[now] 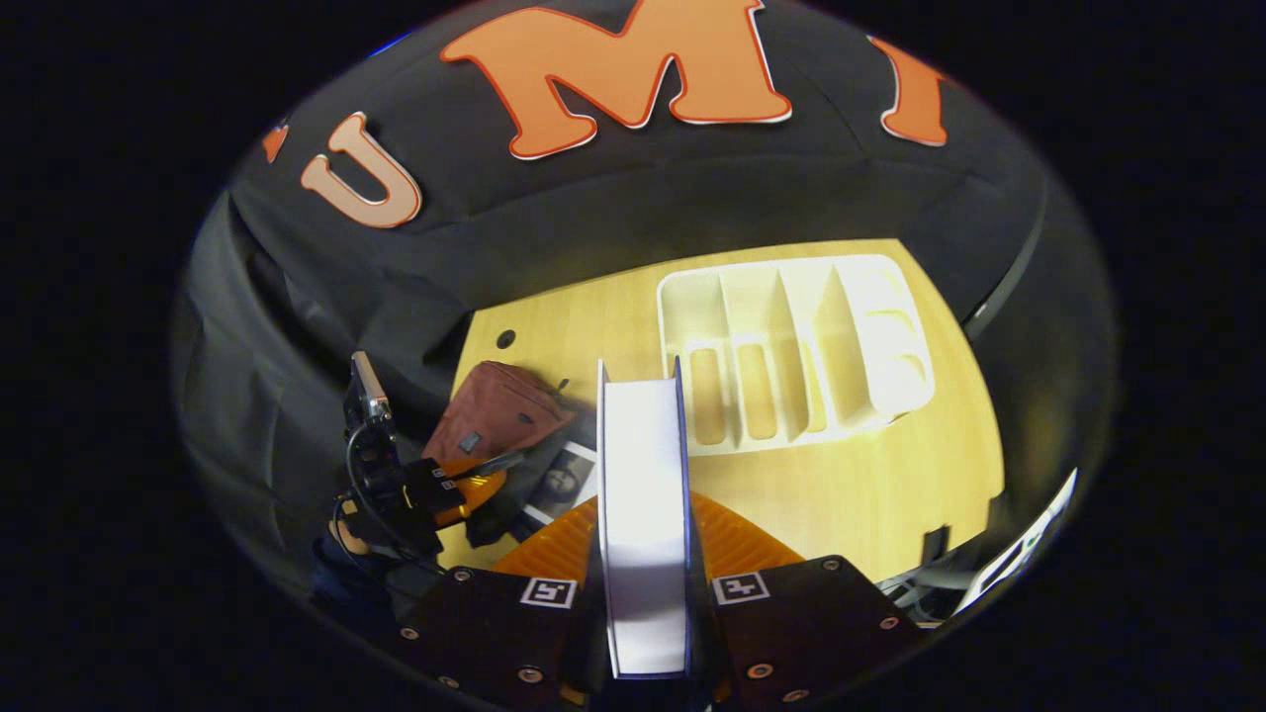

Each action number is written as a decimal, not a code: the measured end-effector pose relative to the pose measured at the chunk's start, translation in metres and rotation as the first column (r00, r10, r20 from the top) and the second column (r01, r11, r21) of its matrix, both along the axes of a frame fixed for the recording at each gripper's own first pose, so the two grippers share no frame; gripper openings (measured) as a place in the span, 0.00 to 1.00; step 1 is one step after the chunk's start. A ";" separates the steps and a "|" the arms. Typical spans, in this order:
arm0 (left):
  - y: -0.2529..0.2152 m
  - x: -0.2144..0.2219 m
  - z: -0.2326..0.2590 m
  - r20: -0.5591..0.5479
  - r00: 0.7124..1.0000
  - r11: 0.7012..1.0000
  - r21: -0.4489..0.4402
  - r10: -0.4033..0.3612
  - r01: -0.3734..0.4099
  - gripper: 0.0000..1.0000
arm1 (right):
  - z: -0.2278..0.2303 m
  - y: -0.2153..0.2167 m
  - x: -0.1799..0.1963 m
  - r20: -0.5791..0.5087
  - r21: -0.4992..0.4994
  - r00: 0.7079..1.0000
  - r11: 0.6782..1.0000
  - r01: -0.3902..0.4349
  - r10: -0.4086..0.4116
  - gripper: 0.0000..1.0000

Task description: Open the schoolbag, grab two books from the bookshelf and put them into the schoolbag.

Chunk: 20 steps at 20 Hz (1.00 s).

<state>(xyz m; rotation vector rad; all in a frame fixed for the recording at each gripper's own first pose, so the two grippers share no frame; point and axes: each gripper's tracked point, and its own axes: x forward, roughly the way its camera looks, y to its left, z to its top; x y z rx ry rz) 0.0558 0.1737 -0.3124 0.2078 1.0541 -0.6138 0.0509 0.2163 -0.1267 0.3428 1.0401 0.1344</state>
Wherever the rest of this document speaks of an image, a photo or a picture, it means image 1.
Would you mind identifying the maroon schoolbag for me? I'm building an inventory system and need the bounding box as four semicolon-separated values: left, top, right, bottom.
419;360;581;495

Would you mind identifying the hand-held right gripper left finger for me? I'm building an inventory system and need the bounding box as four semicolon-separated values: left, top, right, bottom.
396;494;606;711

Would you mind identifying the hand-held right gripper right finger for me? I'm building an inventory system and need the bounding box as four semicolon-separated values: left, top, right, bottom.
687;490;923;711

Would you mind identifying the grey portrait cover book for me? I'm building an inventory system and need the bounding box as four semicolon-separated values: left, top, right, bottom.
518;441;600;527

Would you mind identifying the black backdrop stand pole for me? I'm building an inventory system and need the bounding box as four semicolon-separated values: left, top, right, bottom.
964;178;1047;329

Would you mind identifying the black backdrop cloth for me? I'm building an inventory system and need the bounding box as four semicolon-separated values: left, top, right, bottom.
170;0;1119;614

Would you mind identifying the blue book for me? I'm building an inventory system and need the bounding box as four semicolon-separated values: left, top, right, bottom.
595;357;695;683

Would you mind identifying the white plastic bookshelf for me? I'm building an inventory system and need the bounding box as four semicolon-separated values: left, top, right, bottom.
655;253;938;458

